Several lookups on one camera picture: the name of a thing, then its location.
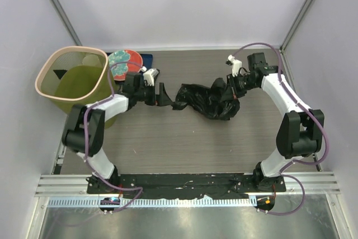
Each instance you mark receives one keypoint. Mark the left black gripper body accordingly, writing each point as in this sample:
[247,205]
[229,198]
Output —
[149,95]

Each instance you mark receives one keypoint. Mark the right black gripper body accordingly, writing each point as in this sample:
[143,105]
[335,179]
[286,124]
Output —
[239,85]

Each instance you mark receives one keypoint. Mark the black trash bag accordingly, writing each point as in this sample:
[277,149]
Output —
[216,102]

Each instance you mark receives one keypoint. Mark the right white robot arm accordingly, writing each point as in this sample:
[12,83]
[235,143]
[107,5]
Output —
[299,134]

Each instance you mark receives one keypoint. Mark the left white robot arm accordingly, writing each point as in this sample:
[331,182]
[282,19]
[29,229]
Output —
[85,126]

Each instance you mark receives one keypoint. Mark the olive green trash bin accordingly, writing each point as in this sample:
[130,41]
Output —
[75,75]

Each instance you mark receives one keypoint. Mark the blue tray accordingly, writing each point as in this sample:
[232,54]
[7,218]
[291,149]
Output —
[145,60]

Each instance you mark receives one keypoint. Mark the red patterned plate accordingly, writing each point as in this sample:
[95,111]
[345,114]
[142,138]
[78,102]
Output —
[123,61]

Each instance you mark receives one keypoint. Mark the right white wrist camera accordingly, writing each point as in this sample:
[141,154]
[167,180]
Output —
[235,64]

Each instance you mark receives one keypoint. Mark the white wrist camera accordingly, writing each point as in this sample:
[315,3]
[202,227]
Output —
[235,64]
[150,75]

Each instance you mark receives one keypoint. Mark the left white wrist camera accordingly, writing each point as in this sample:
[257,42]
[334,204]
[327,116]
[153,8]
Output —
[150,75]

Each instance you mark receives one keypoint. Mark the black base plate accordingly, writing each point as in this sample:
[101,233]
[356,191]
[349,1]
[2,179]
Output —
[187,186]

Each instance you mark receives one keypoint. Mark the white slotted cable duct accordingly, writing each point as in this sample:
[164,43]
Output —
[112,202]

